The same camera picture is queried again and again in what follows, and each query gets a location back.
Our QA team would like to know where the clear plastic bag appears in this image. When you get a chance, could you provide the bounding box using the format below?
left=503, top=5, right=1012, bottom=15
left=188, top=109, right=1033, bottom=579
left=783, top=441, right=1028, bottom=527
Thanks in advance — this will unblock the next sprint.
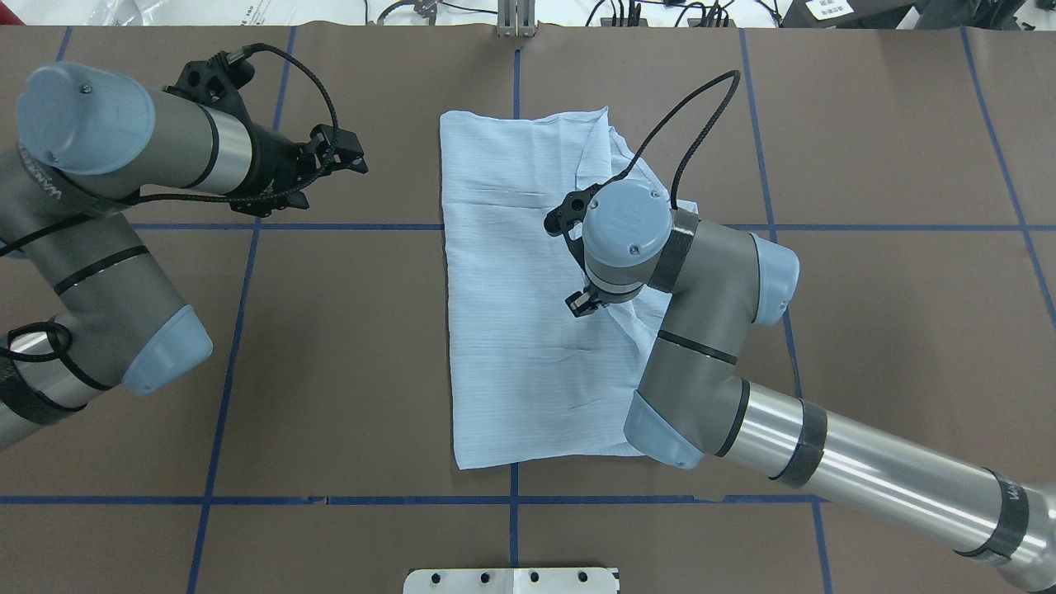
left=91, top=0, right=274, bottom=27

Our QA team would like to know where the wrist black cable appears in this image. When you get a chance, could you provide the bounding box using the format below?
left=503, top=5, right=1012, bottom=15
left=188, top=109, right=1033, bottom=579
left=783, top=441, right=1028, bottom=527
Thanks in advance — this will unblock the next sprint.
left=606, top=70, right=742, bottom=211
left=0, top=43, right=341, bottom=380

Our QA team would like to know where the black box white label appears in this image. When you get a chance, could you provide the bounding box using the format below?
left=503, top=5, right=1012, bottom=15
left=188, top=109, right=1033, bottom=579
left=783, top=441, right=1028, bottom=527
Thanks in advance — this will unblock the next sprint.
left=780, top=1, right=916, bottom=30

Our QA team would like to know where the white pedestal column with base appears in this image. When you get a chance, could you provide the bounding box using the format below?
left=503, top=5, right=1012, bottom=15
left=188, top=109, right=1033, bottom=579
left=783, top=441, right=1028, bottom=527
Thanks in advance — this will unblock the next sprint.
left=403, top=567, right=622, bottom=593

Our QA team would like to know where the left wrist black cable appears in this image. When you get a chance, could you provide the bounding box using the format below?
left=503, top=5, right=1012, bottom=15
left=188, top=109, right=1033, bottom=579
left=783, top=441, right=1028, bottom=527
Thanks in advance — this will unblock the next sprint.
left=0, top=43, right=341, bottom=380

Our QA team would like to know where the light blue button-up shirt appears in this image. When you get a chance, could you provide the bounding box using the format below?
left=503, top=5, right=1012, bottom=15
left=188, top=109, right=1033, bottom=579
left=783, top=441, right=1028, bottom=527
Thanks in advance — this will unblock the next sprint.
left=439, top=107, right=670, bottom=469

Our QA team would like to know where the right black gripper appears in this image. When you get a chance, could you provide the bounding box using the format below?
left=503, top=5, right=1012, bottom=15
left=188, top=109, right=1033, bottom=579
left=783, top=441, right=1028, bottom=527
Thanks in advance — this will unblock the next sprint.
left=544, top=184, right=610, bottom=318

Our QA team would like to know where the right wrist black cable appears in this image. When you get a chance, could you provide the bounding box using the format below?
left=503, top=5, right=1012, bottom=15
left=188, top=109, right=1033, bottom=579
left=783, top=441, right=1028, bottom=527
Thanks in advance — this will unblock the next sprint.
left=606, top=70, right=742, bottom=211

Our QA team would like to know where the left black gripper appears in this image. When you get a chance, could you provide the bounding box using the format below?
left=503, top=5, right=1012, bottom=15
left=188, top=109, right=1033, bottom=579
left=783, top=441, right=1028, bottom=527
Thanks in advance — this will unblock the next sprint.
left=163, top=50, right=369, bottom=210

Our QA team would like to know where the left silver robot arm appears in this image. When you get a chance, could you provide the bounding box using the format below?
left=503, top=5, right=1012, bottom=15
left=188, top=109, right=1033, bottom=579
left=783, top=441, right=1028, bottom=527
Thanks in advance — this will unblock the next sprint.
left=1, top=44, right=367, bottom=448

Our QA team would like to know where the aluminium frame post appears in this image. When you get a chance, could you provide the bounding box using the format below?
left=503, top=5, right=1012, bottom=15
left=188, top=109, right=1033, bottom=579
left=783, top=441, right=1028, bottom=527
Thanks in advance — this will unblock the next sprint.
left=497, top=0, right=538, bottom=38

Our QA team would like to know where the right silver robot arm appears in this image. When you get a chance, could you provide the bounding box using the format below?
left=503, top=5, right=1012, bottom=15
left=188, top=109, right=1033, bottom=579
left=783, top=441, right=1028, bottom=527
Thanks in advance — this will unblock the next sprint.
left=544, top=179, right=1055, bottom=593

